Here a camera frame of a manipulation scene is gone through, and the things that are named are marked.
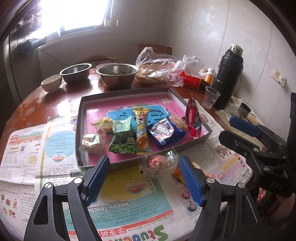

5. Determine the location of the dark refrigerator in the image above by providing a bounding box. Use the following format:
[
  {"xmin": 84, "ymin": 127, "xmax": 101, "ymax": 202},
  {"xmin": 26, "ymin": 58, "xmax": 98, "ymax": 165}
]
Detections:
[{"xmin": 0, "ymin": 23, "xmax": 40, "ymax": 102}]

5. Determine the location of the clear plastic cup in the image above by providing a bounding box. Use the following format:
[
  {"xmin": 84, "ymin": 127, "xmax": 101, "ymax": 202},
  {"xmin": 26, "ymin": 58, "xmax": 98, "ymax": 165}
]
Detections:
[{"xmin": 202, "ymin": 86, "xmax": 221, "ymax": 109}]

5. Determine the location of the clear plastic bag of flatbread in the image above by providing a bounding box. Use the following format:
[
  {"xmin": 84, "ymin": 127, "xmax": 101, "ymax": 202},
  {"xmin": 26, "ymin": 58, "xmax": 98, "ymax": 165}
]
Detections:
[{"xmin": 134, "ymin": 47, "xmax": 201, "ymax": 87}]

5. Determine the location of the black thermos flask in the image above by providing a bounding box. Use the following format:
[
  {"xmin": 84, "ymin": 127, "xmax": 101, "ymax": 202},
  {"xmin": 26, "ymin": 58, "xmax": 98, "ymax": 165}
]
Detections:
[{"xmin": 211, "ymin": 44, "xmax": 244, "ymax": 110}]

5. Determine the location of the green pea snack packet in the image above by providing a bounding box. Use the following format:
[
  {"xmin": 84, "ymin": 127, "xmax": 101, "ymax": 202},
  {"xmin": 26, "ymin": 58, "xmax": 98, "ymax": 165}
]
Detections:
[{"xmin": 109, "ymin": 131, "xmax": 137, "ymax": 154}]

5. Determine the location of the steel thermos cup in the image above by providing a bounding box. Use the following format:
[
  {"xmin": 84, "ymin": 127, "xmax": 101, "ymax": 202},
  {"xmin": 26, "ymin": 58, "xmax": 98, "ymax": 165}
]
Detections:
[{"xmin": 238, "ymin": 103, "xmax": 252, "ymax": 118}]

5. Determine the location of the red snack packet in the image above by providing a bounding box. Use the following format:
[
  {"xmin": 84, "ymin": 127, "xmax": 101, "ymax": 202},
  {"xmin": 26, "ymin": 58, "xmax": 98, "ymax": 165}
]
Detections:
[{"xmin": 186, "ymin": 94, "xmax": 203, "ymax": 139}]

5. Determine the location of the tall yellow snack packet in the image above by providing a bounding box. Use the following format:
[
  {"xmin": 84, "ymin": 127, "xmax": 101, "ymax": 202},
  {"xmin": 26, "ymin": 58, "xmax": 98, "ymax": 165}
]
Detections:
[{"xmin": 132, "ymin": 107, "xmax": 153, "ymax": 155}]

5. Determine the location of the small white ceramic bowl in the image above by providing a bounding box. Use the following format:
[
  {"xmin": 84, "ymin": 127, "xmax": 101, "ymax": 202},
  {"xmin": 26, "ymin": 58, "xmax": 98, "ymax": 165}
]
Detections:
[{"xmin": 41, "ymin": 75, "xmax": 63, "ymax": 93}]

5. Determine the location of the folded newspaper sheet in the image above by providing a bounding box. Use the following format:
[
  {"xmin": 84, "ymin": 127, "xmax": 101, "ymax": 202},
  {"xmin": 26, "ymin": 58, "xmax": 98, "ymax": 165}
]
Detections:
[{"xmin": 0, "ymin": 115, "xmax": 80, "ymax": 223}]

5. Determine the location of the crumpled white paper napkin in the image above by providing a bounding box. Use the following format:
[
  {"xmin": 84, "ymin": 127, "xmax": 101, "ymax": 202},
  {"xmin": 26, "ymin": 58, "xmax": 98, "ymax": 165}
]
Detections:
[{"xmin": 228, "ymin": 95, "xmax": 245, "ymax": 112}]

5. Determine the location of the wooden chair back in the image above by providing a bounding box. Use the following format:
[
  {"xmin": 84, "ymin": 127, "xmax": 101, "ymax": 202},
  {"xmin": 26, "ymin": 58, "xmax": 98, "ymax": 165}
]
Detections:
[{"xmin": 138, "ymin": 44, "xmax": 173, "ymax": 56}]

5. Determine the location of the wall power outlet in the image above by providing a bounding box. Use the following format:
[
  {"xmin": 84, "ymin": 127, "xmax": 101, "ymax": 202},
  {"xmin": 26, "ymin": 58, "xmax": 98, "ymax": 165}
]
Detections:
[{"xmin": 271, "ymin": 68, "xmax": 287, "ymax": 87}]

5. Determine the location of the large colourful newspaper sheet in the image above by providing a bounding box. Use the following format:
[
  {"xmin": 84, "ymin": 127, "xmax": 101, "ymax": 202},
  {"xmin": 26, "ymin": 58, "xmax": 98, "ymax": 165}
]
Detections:
[{"xmin": 35, "ymin": 111, "xmax": 253, "ymax": 241}]

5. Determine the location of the orange chip packet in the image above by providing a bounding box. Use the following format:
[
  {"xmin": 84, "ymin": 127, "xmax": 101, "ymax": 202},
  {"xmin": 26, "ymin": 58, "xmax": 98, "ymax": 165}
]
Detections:
[{"xmin": 173, "ymin": 162, "xmax": 207, "ymax": 184}]

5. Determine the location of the red tissue box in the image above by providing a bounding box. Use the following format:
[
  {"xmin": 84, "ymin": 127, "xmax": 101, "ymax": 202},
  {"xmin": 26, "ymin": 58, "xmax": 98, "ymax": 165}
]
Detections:
[{"xmin": 179, "ymin": 71, "xmax": 208, "ymax": 91}]

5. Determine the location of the shallow cardboard box pink inside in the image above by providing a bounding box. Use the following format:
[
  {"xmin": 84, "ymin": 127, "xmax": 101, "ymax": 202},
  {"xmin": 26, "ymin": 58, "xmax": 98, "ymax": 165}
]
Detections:
[{"xmin": 75, "ymin": 87, "xmax": 213, "ymax": 168}]

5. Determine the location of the clear-wrapped pale noodle snack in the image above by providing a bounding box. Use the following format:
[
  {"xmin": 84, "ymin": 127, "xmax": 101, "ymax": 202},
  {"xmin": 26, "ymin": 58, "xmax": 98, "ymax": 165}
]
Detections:
[{"xmin": 169, "ymin": 115, "xmax": 189, "ymax": 132}]

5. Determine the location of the orange pill bottle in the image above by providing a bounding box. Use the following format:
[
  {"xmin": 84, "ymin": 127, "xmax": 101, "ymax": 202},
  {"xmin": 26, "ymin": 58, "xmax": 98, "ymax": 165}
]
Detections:
[{"xmin": 205, "ymin": 68, "xmax": 216, "ymax": 84}]

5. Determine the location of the clear plastic candy packet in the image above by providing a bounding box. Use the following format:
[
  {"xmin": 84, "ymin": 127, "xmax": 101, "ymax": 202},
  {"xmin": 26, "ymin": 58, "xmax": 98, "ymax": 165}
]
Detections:
[{"xmin": 142, "ymin": 151, "xmax": 179, "ymax": 179}]

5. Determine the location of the small silver green-label packet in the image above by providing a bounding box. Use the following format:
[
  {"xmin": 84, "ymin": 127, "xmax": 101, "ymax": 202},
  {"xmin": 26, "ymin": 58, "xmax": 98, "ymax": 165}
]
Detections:
[{"xmin": 80, "ymin": 134, "xmax": 102, "ymax": 154}]

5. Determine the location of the large steel bowl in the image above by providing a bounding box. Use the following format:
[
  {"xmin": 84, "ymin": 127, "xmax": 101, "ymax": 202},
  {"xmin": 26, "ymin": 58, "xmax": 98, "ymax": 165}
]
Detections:
[{"xmin": 96, "ymin": 64, "xmax": 140, "ymax": 89}]

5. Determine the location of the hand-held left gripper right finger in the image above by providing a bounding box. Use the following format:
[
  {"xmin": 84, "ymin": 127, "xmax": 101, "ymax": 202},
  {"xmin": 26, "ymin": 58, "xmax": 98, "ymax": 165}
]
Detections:
[{"xmin": 179, "ymin": 156, "xmax": 263, "ymax": 241}]

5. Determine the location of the blue chocolate cookie packet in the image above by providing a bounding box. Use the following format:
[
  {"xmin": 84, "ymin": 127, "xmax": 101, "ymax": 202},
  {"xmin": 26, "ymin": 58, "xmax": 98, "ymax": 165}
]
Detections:
[{"xmin": 147, "ymin": 118, "xmax": 187, "ymax": 149}]

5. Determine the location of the bright window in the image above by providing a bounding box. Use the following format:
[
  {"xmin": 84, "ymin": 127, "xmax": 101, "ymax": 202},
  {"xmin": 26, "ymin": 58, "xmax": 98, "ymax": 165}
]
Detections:
[{"xmin": 39, "ymin": 0, "xmax": 114, "ymax": 32}]

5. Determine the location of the light green yellow snack packet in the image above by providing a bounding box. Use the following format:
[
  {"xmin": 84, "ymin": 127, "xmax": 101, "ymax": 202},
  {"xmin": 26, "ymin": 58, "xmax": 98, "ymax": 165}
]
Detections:
[{"xmin": 90, "ymin": 117, "xmax": 132, "ymax": 133}]

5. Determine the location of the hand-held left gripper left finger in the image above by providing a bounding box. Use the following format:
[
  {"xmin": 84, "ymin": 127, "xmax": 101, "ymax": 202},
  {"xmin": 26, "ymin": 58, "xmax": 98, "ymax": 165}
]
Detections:
[{"xmin": 23, "ymin": 155, "xmax": 111, "ymax": 241}]

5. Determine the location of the person's right hand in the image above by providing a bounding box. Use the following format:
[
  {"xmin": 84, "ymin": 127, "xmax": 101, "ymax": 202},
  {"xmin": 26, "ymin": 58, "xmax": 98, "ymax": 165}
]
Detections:
[{"xmin": 256, "ymin": 187, "xmax": 265, "ymax": 203}]

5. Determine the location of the small steel bowl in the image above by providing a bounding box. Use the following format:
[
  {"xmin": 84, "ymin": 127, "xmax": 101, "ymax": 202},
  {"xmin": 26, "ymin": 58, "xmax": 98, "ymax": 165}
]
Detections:
[{"xmin": 60, "ymin": 64, "xmax": 92, "ymax": 84}]

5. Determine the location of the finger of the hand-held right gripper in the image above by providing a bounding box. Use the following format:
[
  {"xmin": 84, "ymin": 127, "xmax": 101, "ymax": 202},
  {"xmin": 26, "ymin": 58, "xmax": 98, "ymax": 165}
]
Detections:
[
  {"xmin": 218, "ymin": 130, "xmax": 260, "ymax": 163},
  {"xmin": 229, "ymin": 116, "xmax": 287, "ymax": 158}
]

